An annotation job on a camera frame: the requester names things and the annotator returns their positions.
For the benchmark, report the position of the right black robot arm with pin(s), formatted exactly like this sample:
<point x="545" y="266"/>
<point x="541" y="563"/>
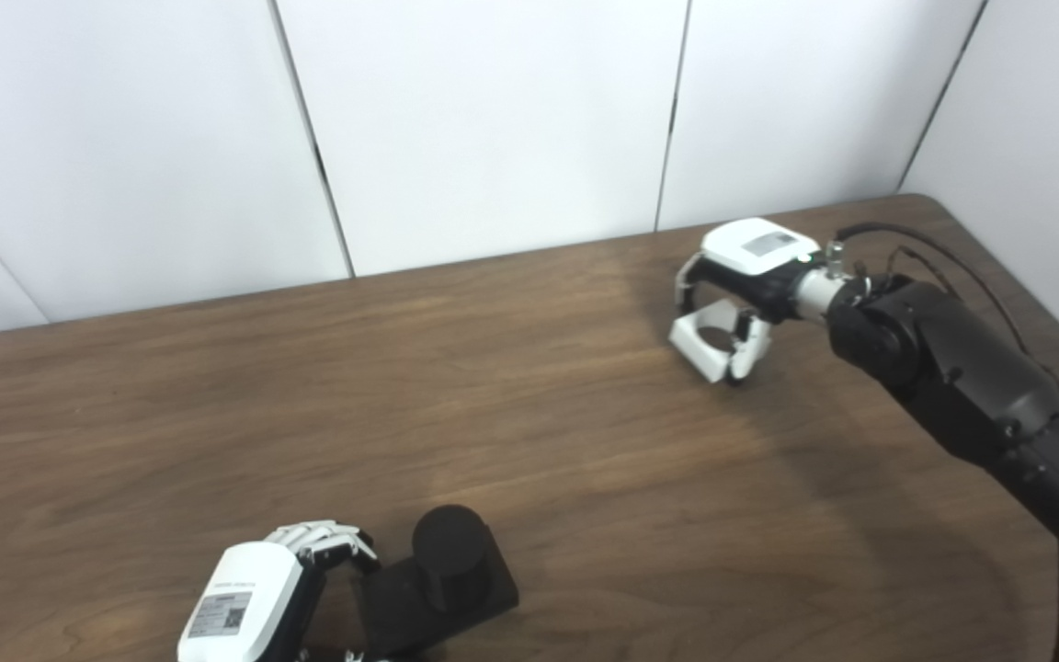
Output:
<point x="962" y="377"/>

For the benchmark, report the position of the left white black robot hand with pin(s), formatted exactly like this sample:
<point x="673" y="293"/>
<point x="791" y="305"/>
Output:
<point x="240" y="598"/>

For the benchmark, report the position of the white square piece with hole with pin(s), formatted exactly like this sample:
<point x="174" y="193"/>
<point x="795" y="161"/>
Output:
<point x="700" y="354"/>

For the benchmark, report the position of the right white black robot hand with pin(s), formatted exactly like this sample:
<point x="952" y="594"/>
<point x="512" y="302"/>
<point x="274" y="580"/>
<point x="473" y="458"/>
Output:
<point x="755" y="248"/>

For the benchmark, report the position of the black peg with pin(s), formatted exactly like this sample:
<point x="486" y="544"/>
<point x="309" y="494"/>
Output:
<point x="447" y="561"/>

